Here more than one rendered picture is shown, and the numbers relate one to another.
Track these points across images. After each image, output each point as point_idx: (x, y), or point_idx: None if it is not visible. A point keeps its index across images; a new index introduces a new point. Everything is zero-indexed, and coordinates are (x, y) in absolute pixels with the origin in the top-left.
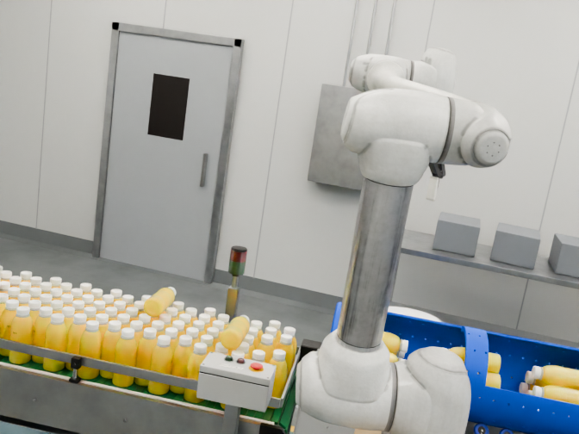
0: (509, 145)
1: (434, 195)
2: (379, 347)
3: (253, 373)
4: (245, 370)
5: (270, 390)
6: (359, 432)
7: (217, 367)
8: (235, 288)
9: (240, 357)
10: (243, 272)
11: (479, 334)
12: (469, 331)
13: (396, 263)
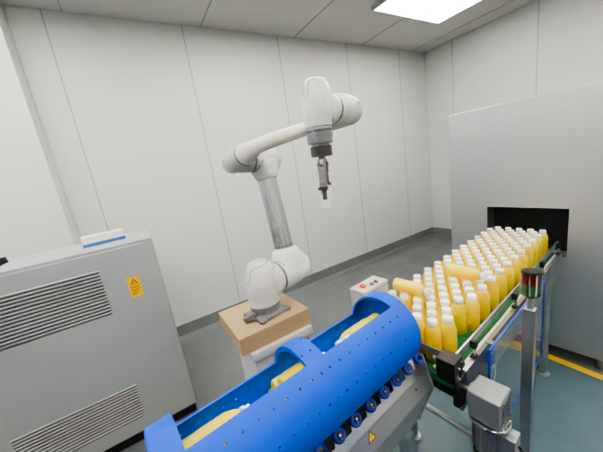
0: (222, 164)
1: (321, 204)
2: (275, 249)
3: (358, 285)
4: (362, 283)
5: (355, 298)
6: (297, 303)
7: (369, 278)
8: (527, 308)
9: (372, 282)
10: (524, 294)
11: (294, 344)
12: (302, 340)
13: (266, 212)
